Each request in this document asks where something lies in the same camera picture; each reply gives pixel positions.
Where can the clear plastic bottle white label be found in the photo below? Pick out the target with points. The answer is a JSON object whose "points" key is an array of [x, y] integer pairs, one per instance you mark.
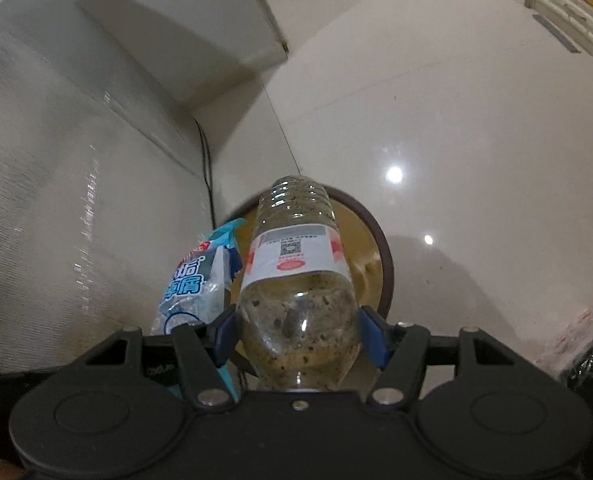
{"points": [[296, 260]]}

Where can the brown round trash bin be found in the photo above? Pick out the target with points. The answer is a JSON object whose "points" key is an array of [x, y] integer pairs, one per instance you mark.
{"points": [[369, 265]]}

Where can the silver foil sheet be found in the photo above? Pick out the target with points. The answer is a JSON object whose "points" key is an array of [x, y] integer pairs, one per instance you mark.
{"points": [[51, 185]]}

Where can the blue plastic snack packet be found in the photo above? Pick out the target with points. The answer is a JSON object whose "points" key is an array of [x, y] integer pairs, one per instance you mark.
{"points": [[191, 285]]}

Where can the clear plastic sheet pink print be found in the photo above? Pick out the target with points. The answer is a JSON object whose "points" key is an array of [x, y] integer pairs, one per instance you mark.
{"points": [[571, 325]]}

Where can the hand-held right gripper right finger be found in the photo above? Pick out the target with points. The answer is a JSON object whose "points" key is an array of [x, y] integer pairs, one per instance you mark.
{"points": [[374, 337]]}

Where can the white refrigerator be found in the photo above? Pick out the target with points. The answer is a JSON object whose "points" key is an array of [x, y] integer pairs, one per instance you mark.
{"points": [[201, 25]]}

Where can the grey flat strip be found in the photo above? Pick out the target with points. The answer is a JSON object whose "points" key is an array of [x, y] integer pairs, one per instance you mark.
{"points": [[556, 34]]}

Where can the white cabinet with wooden top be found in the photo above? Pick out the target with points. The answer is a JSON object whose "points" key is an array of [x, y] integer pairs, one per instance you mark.
{"points": [[566, 0]]}

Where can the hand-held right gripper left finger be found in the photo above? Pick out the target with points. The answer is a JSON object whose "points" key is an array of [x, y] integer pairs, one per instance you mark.
{"points": [[225, 340]]}

